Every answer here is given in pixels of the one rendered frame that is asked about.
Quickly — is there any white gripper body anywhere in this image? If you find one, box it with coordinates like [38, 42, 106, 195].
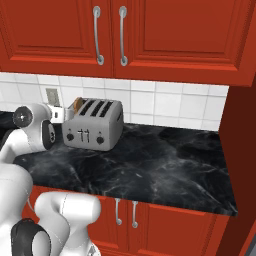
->
[63, 105, 77, 123]

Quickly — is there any toasted bread slice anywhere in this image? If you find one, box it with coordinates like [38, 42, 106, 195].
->
[73, 96, 84, 113]

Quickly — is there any silver four-slot toaster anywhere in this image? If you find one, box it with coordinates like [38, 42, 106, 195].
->
[61, 97, 125, 152]

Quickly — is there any red base cupboard door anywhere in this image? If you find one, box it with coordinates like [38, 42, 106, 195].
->
[21, 185, 130, 256]
[127, 199, 232, 256]

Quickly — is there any red tall cupboard side panel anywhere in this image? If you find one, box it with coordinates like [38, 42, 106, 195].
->
[215, 71, 256, 256]

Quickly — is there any grey wall socket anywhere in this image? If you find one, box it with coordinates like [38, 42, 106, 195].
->
[45, 87, 62, 108]

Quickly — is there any silver wall cupboard handle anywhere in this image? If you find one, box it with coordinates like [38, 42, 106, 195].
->
[118, 5, 129, 67]
[92, 5, 105, 66]

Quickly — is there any red wall cupboard door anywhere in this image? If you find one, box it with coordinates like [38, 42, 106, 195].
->
[111, 0, 256, 88]
[0, 0, 114, 79]

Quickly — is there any silver base cupboard handle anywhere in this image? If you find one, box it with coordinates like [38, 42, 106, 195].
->
[131, 200, 140, 230]
[114, 197, 123, 226]

